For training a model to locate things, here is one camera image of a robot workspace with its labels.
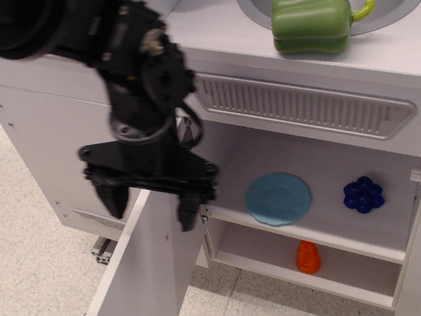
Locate blue toy grapes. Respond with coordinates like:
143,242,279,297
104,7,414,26
343,176,385,214

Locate green toy bell pepper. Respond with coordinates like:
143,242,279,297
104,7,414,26
271,0,376,55

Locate light blue toy plate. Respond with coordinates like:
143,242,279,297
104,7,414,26
245,172,313,227

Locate white toy kitchen cabinet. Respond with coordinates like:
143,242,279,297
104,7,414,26
0,0,421,316

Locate lower metal door hinge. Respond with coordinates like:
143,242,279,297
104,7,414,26
199,204,210,225

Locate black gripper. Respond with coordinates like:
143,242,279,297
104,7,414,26
77,124,228,247

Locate orange toy carrot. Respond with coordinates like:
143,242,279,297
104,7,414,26
296,240,322,275

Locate white cabinet door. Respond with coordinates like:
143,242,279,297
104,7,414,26
85,190,206,316

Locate aluminium extrusion rail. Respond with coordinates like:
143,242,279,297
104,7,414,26
91,237,118,265

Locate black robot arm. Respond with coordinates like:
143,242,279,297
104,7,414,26
0,0,218,230

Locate metal door hinge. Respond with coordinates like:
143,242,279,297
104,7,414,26
199,204,210,225
182,117,194,147

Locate upper metal door hinge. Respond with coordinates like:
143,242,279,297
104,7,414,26
182,117,194,147

